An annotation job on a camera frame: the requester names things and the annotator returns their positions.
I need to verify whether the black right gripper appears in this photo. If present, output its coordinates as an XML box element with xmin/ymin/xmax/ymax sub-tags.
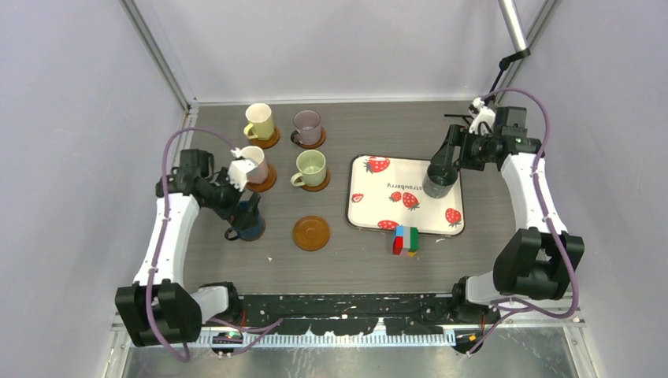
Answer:
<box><xmin>432</xmin><ymin>124</ymin><xmax>495</xmax><ymax>172</ymax></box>

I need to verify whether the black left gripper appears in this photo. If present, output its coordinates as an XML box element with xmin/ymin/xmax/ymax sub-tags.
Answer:
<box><xmin>202</xmin><ymin>168</ymin><xmax>260</xmax><ymax>230</ymax></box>

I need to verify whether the dark blue mug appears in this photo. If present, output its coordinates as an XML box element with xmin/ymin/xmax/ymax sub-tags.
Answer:
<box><xmin>225</xmin><ymin>201</ymin><xmax>265</xmax><ymax>242</ymax></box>

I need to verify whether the dark green mug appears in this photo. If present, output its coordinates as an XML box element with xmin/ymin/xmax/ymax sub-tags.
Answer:
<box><xmin>422</xmin><ymin>163</ymin><xmax>458</xmax><ymax>198</ymax></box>

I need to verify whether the pink mug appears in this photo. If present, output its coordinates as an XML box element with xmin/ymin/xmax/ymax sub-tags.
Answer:
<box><xmin>241</xmin><ymin>146</ymin><xmax>269</xmax><ymax>184</ymax></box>

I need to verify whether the cream tray with black rim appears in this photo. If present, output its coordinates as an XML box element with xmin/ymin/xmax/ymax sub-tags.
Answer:
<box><xmin>346</xmin><ymin>155</ymin><xmax>465</xmax><ymax>237</ymax></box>

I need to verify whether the light green mug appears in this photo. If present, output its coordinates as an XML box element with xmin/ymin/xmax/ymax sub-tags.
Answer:
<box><xmin>290</xmin><ymin>150</ymin><xmax>327</xmax><ymax>187</ymax></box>

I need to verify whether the cream mug yellow handle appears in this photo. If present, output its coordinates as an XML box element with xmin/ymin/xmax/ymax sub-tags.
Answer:
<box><xmin>243</xmin><ymin>103</ymin><xmax>275</xmax><ymax>139</ymax></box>

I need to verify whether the multicolour toy brick block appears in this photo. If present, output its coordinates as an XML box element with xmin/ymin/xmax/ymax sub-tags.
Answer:
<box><xmin>392</xmin><ymin>225</ymin><xmax>419</xmax><ymax>257</ymax></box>

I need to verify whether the lilac mug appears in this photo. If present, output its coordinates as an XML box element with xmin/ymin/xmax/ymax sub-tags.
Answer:
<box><xmin>293</xmin><ymin>110</ymin><xmax>321</xmax><ymax>130</ymax></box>

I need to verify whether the dark brown wooden coaster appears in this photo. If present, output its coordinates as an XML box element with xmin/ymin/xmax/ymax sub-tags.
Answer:
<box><xmin>237</xmin><ymin>220</ymin><xmax>265</xmax><ymax>242</ymax></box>

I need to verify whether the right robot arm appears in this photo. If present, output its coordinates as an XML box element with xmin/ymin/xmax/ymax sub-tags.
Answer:
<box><xmin>423</xmin><ymin>106</ymin><xmax>585</xmax><ymax>324</ymax></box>

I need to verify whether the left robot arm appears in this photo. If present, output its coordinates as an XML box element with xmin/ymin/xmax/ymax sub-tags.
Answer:
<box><xmin>114</xmin><ymin>149</ymin><xmax>265</xmax><ymax>347</ymax></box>

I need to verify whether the silver pole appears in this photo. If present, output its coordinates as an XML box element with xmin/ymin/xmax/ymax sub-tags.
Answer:
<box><xmin>498</xmin><ymin>0</ymin><xmax>529</xmax><ymax>53</ymax></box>

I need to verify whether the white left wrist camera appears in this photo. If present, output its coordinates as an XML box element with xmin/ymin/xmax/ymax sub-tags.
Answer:
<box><xmin>228</xmin><ymin>158</ymin><xmax>258</xmax><ymax>192</ymax></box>

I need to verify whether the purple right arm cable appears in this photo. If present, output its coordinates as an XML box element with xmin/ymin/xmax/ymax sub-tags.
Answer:
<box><xmin>466</xmin><ymin>87</ymin><xmax>581</xmax><ymax>358</ymax></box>

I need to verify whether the black camera tripod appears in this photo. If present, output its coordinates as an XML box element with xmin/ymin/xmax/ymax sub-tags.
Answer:
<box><xmin>443</xmin><ymin>47</ymin><xmax>531</xmax><ymax>125</ymax></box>

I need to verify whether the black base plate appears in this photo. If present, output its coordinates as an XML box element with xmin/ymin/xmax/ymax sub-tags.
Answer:
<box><xmin>215</xmin><ymin>294</ymin><xmax>500</xmax><ymax>336</ymax></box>

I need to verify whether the aluminium front rail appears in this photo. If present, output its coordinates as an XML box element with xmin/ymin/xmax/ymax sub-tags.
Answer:
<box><xmin>114</xmin><ymin>287</ymin><xmax>579</xmax><ymax>354</ymax></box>

